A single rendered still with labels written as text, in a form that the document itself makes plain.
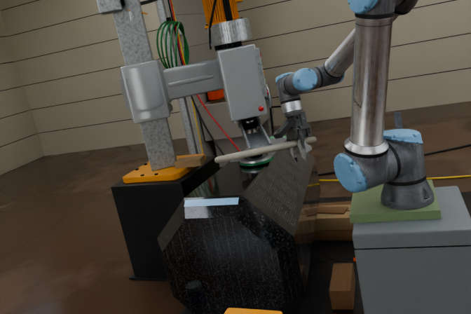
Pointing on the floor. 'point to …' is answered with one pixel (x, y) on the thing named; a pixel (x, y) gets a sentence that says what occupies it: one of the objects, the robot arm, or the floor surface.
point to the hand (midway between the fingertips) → (298, 158)
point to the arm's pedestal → (417, 261)
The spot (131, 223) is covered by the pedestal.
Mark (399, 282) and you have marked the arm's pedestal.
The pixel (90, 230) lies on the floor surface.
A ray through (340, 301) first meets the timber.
